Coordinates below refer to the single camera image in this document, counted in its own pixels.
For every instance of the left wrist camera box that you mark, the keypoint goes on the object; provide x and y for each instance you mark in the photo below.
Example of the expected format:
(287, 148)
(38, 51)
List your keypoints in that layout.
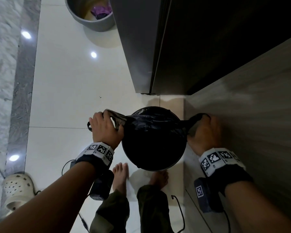
(101, 185)

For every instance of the person's left thumb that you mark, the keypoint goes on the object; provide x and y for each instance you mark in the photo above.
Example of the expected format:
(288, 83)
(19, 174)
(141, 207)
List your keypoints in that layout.
(118, 134)

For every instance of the wood grain cabinet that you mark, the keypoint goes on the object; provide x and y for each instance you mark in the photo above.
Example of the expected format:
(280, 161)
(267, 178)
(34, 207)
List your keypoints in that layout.
(252, 118)

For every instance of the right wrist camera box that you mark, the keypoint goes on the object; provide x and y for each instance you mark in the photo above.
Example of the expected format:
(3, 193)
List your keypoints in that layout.
(207, 195)

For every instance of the person's left forearm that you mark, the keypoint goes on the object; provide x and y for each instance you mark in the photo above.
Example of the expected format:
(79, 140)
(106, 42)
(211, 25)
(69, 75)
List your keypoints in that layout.
(51, 201)

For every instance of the black round trash bin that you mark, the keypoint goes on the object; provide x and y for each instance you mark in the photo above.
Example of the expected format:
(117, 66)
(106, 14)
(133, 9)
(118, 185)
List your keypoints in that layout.
(160, 164)

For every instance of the person's left hand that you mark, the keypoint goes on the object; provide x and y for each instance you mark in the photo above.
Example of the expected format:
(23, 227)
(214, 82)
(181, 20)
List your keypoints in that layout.
(103, 131)

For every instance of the marker wristband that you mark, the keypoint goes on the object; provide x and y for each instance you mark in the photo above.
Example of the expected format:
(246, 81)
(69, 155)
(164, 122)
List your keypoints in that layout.
(98, 152)
(220, 164)

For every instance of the grey plastic bucket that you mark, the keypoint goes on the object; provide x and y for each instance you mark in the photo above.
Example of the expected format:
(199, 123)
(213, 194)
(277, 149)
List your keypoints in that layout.
(97, 24)

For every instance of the person's right thumb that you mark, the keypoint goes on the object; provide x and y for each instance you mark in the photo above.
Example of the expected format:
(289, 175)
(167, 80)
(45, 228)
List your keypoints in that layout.
(192, 138)

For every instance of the person's foot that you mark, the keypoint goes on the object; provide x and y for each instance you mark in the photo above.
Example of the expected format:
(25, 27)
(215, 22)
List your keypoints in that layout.
(120, 178)
(159, 179)

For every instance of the white clog shoe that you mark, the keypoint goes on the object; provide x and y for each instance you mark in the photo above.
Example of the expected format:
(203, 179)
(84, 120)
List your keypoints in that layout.
(17, 190)

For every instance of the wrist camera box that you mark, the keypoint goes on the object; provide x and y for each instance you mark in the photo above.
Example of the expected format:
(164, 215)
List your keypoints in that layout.
(101, 185)
(207, 195)

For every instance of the person's right hand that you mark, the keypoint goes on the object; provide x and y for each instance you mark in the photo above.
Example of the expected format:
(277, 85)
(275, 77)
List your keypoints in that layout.
(207, 138)

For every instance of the dark grey refrigerator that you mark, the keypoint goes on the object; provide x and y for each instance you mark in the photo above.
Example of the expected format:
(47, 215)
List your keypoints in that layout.
(196, 41)

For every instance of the person's right foot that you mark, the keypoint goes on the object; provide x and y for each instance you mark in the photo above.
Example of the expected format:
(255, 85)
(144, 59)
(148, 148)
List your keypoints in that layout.
(159, 179)

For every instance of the black garbage bag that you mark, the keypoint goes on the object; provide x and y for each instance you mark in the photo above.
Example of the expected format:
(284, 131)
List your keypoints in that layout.
(152, 133)

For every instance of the right marker wristband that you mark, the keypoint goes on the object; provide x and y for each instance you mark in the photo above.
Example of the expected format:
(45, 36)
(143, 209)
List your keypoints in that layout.
(220, 164)

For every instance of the person's left foot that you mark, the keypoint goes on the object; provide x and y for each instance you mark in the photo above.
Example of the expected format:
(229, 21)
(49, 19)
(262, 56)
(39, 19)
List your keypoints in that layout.
(120, 178)

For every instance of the person's right forearm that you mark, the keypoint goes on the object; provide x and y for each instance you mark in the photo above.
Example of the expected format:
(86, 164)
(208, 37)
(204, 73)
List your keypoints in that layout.
(257, 208)

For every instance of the left marker wristband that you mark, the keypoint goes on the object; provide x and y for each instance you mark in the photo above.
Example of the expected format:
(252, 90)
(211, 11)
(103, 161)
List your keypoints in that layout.
(98, 152)

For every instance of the purple item in bucket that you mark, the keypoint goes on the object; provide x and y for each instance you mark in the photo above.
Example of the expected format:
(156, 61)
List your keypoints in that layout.
(101, 10)

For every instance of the olive green trousers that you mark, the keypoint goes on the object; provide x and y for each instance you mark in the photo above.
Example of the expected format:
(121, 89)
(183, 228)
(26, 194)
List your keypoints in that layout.
(150, 211)

